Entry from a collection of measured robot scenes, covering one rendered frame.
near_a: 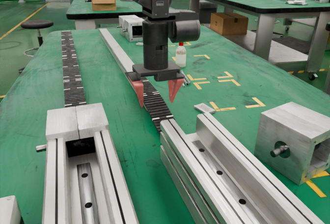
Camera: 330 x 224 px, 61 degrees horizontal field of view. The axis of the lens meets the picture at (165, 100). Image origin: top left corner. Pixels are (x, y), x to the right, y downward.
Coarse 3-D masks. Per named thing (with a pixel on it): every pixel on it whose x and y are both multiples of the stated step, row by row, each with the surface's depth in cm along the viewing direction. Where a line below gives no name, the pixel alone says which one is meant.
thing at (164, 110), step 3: (165, 108) 67; (168, 108) 67; (150, 111) 66; (153, 111) 66; (156, 111) 66; (159, 111) 66; (162, 111) 66; (165, 111) 66; (168, 111) 66; (150, 114) 65; (153, 114) 65; (156, 114) 65
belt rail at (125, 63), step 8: (104, 32) 143; (104, 40) 135; (112, 40) 128; (112, 48) 115; (120, 48) 115; (120, 56) 104; (128, 56) 104; (120, 64) 103; (128, 64) 96; (128, 80) 90; (144, 104) 73
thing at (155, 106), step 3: (150, 105) 68; (153, 105) 68; (156, 105) 68; (159, 105) 68; (162, 105) 68; (165, 105) 68; (147, 108) 67; (150, 108) 67; (153, 108) 67; (156, 108) 67; (159, 108) 67; (162, 108) 67
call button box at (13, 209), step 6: (0, 198) 36; (6, 198) 36; (12, 198) 36; (0, 204) 36; (6, 204) 36; (12, 204) 36; (0, 210) 35; (6, 210) 35; (12, 210) 35; (18, 210) 37; (0, 216) 34; (6, 216) 34; (12, 216) 34; (18, 216) 37; (0, 222) 33; (6, 222) 33; (12, 222) 34; (18, 222) 36
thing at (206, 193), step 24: (168, 120) 50; (216, 120) 50; (168, 144) 47; (192, 144) 43; (216, 144) 46; (240, 144) 43; (168, 168) 49; (192, 168) 38; (216, 168) 42; (240, 168) 40; (264, 168) 38; (192, 192) 39; (216, 192) 34; (240, 192) 38; (264, 192) 35; (288, 192) 34; (192, 216) 40; (216, 216) 34; (240, 216) 31; (264, 216) 36; (288, 216) 31; (312, 216) 31
